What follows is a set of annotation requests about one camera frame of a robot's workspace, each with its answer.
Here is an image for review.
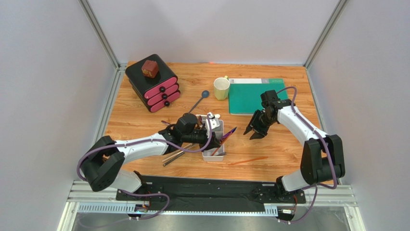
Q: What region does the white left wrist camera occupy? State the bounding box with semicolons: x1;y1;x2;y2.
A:
205;112;222;132

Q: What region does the red brown cube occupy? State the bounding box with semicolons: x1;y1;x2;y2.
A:
141;60;159;78

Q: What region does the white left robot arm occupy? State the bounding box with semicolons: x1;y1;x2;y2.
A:
76;113;221;193

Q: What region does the green notebook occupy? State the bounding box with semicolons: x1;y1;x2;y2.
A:
228;78;285;115

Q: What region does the blue grey plastic spoon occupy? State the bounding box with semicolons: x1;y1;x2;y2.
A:
188;90;209;113

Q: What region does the black pink drawer box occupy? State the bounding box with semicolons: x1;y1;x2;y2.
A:
125;54;180;113

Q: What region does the white compartment organizer box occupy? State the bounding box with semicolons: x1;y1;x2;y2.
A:
202;119;225;162

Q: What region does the pale yellow mug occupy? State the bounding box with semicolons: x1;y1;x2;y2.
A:
213;76;231;101

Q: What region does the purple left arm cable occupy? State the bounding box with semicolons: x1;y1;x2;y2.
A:
76;115;214;220

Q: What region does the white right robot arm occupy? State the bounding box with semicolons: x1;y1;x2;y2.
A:
244;90;346;193

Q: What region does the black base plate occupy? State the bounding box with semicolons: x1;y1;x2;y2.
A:
116;176;306;212

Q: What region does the iridescent purple knife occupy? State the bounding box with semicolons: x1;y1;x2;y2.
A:
220;127;237;143

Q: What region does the white ceramic spoon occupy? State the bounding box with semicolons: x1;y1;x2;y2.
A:
196;114;220;118

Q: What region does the silver utensil in organizer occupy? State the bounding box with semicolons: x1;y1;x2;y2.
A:
215;152;227;156

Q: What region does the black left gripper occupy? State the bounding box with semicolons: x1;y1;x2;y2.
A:
182;127;221;153

